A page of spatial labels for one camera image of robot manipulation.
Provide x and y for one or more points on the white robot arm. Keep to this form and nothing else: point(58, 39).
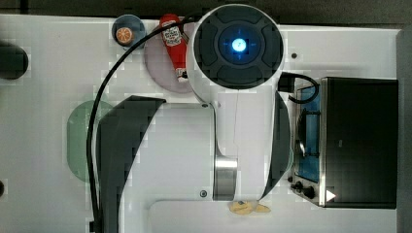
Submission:
point(231, 144)

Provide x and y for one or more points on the orange slice toy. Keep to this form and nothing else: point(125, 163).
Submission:
point(124, 36)

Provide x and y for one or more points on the black toaster oven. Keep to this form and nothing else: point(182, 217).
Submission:
point(345, 143)

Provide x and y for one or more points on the peeled banana toy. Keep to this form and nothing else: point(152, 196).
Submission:
point(248, 207)

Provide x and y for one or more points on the green oval strainer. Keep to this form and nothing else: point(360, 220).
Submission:
point(77, 127)

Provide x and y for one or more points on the blue bowl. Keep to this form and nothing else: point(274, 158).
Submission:
point(134, 23)

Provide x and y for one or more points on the black cylinder cup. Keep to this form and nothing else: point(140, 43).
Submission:
point(13, 62)

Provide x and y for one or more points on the grey round plate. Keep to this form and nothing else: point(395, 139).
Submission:
point(160, 66)

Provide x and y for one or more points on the red ketchup bottle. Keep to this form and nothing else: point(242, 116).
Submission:
point(176, 47)

